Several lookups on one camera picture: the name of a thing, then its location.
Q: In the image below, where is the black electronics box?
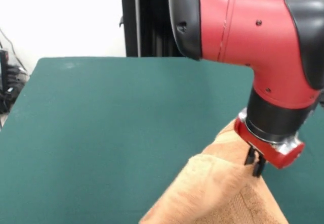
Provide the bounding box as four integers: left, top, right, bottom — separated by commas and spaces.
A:
0, 49, 10, 93

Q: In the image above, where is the grey wall cable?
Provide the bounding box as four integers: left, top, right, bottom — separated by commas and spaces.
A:
0, 28, 27, 70

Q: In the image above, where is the black cable bundle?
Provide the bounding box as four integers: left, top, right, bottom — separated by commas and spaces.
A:
0, 64, 29, 115

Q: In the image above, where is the dark green tablecloth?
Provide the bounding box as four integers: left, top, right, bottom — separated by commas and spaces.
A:
0, 56, 324, 224

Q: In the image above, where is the black robot pedestal with handle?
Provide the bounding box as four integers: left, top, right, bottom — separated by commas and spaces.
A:
110, 0, 188, 57

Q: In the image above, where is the orange terry towel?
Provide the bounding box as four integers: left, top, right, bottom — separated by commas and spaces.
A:
138, 119, 289, 224

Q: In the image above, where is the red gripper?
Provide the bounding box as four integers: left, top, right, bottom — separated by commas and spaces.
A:
233, 119, 305, 177

